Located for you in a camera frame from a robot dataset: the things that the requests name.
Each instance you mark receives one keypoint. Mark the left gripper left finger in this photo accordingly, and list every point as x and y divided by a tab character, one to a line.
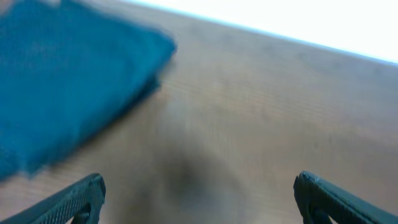
80	202

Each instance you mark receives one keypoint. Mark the navy blue shorts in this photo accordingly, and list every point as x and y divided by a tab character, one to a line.
67	71

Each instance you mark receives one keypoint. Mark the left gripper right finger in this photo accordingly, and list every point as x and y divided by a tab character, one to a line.
319	201

